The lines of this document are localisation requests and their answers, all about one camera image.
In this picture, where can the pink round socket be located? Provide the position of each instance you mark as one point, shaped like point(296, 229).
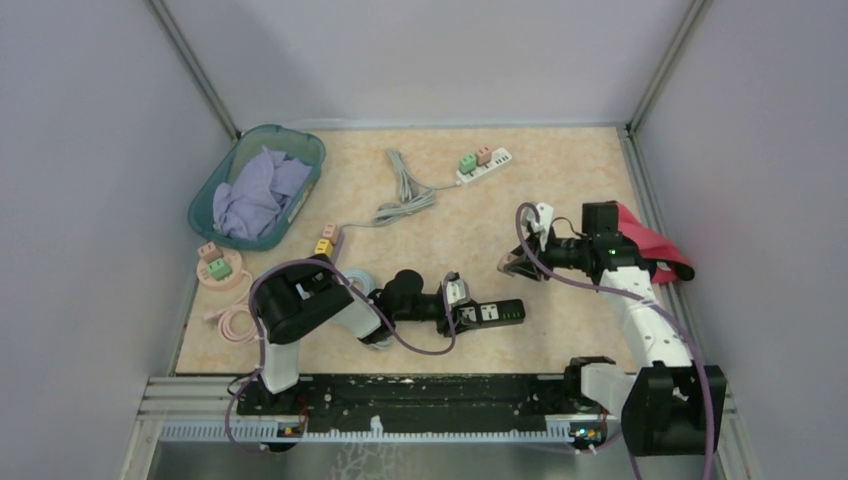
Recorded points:
point(236, 264)

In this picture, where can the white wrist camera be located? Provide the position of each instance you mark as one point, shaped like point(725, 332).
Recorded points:
point(455, 290)
point(539, 219)

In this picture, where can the black power strip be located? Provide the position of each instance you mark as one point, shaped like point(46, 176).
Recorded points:
point(503, 313)

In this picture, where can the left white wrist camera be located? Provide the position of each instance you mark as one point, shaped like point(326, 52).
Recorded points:
point(455, 290)

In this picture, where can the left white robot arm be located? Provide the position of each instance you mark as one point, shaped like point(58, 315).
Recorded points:
point(293, 299)

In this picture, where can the white power strip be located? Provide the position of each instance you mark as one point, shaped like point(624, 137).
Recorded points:
point(500, 158)

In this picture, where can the purple power strip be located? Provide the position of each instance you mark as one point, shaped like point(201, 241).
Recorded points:
point(337, 248)

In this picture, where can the red and black cloth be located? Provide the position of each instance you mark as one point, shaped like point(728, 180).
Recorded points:
point(660, 252)

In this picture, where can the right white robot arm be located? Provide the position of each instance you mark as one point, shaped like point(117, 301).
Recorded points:
point(674, 404)

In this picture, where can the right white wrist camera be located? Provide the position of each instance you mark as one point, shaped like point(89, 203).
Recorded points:
point(539, 219)

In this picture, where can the yellow plug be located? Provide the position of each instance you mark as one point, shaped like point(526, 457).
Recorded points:
point(325, 247)

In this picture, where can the purple cloth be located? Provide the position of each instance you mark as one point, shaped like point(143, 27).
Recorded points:
point(251, 206)

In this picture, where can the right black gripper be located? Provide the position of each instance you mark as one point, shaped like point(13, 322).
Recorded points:
point(520, 262)

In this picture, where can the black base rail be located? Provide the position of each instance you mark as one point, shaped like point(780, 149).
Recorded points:
point(431, 404)

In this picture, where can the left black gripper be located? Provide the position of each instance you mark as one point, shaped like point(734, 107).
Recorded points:
point(442, 323)

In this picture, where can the teal plastic basin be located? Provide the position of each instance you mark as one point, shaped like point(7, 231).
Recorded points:
point(304, 146)

